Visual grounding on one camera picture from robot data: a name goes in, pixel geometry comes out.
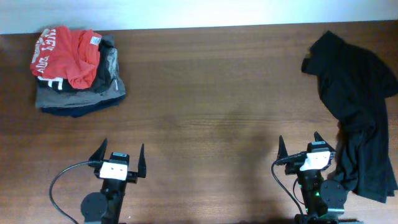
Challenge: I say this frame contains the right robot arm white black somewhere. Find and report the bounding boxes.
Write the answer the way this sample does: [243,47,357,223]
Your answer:
[271,132,347,223]

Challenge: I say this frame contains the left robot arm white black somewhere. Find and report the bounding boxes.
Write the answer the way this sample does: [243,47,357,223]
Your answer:
[80,139,147,224]

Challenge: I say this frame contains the red folded t-shirt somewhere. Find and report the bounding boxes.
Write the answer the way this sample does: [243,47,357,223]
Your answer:
[30,26,102,90]

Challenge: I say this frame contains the black t-shirt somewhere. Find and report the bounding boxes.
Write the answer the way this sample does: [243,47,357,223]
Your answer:
[301,31,397,203]

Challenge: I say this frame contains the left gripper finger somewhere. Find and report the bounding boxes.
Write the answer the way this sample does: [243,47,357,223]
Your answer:
[88,138,108,167]
[137,144,146,179]

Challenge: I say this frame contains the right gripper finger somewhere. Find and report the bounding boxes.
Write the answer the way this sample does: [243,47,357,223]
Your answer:
[313,131,335,152]
[276,135,289,165]

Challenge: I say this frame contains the grey folded shirt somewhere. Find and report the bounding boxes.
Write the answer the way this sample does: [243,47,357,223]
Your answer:
[34,34,127,110]

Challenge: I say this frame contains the navy folded shirt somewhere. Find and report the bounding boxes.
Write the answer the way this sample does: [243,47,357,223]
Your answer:
[40,95,126,118]

